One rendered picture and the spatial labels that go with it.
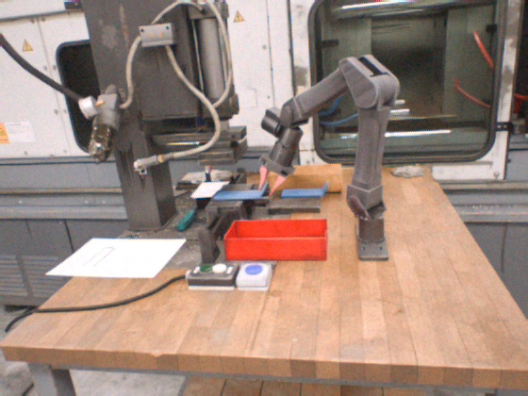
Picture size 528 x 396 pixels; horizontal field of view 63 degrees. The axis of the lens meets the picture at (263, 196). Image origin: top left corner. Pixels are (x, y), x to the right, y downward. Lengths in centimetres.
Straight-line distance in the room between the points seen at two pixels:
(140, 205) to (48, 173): 113
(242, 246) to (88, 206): 139
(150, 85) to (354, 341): 83
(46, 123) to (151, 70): 121
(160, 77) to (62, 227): 144
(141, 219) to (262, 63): 84
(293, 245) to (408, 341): 37
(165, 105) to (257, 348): 71
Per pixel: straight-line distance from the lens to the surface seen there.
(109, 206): 227
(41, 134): 240
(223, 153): 115
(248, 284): 95
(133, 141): 128
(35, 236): 263
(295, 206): 134
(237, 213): 121
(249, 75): 185
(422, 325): 85
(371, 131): 102
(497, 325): 89
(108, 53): 127
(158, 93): 122
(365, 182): 105
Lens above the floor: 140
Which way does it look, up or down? 19 degrees down
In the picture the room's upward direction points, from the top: 5 degrees counter-clockwise
